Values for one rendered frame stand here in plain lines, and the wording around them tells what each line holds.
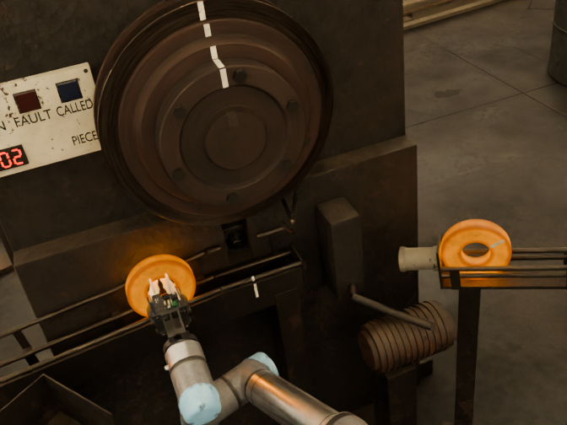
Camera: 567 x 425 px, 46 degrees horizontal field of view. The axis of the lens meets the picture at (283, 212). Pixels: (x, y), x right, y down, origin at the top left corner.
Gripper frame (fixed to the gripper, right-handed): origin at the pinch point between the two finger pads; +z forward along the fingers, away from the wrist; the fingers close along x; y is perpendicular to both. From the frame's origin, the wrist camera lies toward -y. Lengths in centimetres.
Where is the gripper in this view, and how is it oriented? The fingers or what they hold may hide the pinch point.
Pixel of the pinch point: (159, 280)
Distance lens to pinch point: 152.0
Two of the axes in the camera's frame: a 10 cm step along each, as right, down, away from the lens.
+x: -9.3, 3.0, -2.1
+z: -3.7, -6.9, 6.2
